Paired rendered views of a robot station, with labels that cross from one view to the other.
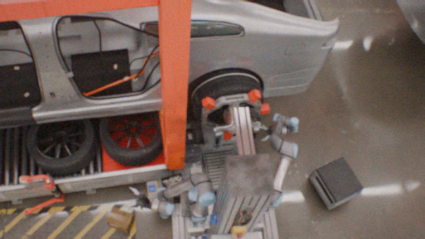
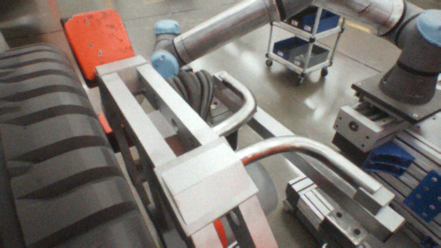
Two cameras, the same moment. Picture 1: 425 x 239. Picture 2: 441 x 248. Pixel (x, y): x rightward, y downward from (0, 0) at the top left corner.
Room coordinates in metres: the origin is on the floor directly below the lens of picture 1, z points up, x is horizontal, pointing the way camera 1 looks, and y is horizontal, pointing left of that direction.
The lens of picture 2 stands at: (1.99, 0.05, 1.27)
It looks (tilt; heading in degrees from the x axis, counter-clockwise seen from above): 42 degrees down; 254
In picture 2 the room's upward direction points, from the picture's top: straight up
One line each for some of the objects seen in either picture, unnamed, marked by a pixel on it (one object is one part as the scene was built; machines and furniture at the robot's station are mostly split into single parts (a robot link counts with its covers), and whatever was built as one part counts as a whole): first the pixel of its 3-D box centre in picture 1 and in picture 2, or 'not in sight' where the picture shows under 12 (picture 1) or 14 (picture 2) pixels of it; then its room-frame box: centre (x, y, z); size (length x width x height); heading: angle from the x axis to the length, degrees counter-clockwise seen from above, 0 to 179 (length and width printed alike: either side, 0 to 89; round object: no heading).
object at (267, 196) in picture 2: (232, 120); (213, 206); (1.93, -0.19, 0.85); 0.21 x 0.14 x 0.14; 18
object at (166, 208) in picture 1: (165, 208); not in sight; (0.91, 0.23, 1.24); 0.11 x 0.08 x 0.09; 85
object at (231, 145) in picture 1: (215, 134); not in sight; (2.15, -0.07, 0.13); 0.50 x 0.36 x 0.10; 108
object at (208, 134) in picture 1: (221, 125); not in sight; (2.16, -0.11, 0.32); 0.40 x 0.30 x 0.28; 108
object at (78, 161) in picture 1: (63, 141); not in sight; (1.67, 1.43, 0.39); 0.66 x 0.66 x 0.24
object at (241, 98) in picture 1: (231, 114); (180, 227); (2.00, -0.17, 0.85); 0.54 x 0.07 x 0.54; 108
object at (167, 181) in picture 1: (172, 184); not in sight; (1.36, 0.26, 0.51); 0.20 x 0.14 x 0.13; 115
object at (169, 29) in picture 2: (291, 122); (168, 43); (1.94, -0.71, 0.95); 0.11 x 0.08 x 0.11; 78
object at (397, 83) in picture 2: not in sight; (411, 76); (1.23, -0.44, 0.87); 0.15 x 0.15 x 0.10
